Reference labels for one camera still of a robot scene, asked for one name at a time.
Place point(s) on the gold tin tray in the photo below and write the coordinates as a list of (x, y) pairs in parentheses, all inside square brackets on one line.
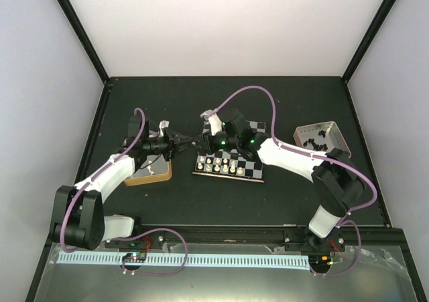
[(162, 168)]

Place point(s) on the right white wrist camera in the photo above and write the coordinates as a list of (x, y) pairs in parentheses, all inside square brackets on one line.
[(216, 125)]

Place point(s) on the black pieces in tray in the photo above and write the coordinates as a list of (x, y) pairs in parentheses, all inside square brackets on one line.
[(318, 141)]

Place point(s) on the circuit board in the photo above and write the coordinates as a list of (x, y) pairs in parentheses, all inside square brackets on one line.
[(138, 257), (325, 260)]

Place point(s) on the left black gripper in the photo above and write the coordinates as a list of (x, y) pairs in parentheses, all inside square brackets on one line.
[(173, 143)]

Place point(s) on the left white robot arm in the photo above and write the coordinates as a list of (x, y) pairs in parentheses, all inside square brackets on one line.
[(78, 219)]

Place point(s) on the right circuit board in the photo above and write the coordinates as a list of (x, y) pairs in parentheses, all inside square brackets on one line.
[(325, 260)]

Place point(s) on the black frame post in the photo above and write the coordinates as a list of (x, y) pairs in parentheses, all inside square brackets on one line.
[(78, 28), (370, 34)]

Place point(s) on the black and white chessboard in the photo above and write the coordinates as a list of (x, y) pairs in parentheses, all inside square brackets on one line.
[(252, 170)]

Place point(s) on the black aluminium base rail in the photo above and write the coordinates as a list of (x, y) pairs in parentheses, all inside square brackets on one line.
[(296, 238)]

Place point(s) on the right black frame post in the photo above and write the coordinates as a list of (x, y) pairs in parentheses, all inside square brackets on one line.
[(370, 34)]

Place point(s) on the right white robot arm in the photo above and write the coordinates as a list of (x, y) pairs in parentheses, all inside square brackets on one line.
[(336, 181)]

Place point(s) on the left circuit board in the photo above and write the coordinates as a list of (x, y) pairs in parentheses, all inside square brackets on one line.
[(138, 257)]

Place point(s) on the left black frame post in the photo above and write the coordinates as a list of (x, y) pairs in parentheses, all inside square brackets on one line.
[(78, 28)]

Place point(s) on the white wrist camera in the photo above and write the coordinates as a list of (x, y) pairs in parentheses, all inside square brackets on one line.
[(163, 125), (216, 125)]

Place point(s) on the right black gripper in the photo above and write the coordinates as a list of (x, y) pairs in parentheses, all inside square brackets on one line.
[(206, 142)]

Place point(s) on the pink mesh tray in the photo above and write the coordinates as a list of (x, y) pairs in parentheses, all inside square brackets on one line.
[(334, 133)]

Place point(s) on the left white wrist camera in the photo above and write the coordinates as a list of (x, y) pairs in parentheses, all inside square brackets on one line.
[(163, 125)]

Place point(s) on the light blue slotted cable duct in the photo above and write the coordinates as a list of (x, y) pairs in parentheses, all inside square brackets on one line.
[(189, 260)]

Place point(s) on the white pieces in tin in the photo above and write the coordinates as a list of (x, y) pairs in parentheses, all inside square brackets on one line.
[(150, 169)]

